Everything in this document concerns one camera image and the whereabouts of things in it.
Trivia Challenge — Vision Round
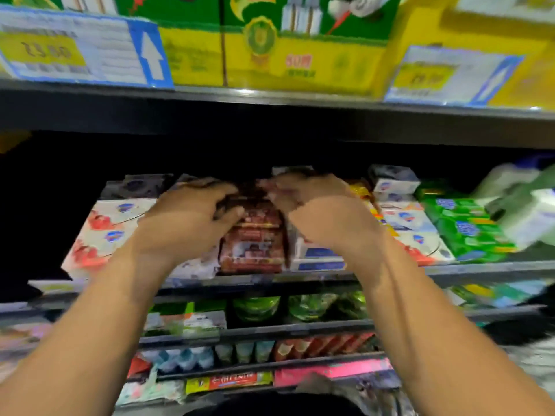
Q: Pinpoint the person's right hand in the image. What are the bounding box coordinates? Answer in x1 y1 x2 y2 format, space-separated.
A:
260 173 383 261

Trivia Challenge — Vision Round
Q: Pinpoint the person's left hand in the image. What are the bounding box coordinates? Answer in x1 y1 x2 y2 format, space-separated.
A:
130 177 248 274

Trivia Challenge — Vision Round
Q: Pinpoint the stack of white orange soap boxes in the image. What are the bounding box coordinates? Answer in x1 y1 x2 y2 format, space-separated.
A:
290 229 348 274

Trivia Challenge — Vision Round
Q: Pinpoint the white red shield soap box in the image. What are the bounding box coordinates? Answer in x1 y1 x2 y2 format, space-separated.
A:
87 199 157 237
61 222 140 278

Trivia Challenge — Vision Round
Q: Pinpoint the white purple shield soap box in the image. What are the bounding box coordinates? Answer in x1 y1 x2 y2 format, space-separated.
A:
99 173 175 200

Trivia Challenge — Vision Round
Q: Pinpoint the stack of pink soap boxes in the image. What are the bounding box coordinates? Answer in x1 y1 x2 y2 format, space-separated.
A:
219 190 287 274

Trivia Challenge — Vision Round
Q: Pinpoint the stack of white purple soap boxes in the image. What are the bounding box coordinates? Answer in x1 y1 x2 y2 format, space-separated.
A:
368 164 456 265

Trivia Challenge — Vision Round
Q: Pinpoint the stack of green soap boxes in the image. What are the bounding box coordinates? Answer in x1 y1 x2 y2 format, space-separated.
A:
420 190 517 263

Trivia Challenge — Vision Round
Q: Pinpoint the white hand sanitizer bottle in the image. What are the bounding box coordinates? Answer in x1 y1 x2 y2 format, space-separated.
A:
507 188 555 250
472 160 543 200

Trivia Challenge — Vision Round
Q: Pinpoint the person's right forearm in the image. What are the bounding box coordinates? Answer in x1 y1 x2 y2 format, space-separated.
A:
356 238 555 416

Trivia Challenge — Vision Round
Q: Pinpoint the person's left forearm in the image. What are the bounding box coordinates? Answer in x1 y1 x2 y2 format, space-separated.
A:
0 247 205 416

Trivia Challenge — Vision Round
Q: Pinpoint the green white carton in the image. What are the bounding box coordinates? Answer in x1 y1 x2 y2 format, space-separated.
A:
143 299 228 336

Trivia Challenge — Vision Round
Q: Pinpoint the row of blue white tubes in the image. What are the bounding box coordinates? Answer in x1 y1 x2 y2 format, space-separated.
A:
143 340 277 373

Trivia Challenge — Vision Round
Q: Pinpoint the row of red tubes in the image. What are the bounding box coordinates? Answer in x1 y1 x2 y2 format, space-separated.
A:
273 332 378 361

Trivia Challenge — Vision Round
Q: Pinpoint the red white packet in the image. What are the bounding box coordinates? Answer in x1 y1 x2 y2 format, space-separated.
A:
125 355 153 380

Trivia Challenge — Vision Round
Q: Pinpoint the pink flat pack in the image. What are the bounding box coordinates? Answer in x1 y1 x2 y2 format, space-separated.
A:
273 358 393 388

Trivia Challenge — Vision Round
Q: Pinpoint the yellow red flat pack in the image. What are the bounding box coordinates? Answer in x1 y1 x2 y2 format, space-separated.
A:
184 370 274 395

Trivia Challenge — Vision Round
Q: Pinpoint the white floral packet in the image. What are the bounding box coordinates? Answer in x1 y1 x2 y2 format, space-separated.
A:
117 370 186 406

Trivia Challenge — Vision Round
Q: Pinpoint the white blue price tag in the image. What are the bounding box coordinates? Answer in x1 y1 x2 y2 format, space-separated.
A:
384 44 526 109
0 4 175 89

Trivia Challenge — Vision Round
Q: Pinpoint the row of pink orange packets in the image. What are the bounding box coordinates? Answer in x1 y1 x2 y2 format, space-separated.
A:
0 320 53 352

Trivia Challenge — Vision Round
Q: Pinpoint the flat yellow box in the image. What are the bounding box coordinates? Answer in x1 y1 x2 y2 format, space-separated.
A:
373 0 555 113

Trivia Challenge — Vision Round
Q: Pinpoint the wire basket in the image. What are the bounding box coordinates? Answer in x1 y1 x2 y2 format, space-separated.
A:
364 333 555 416

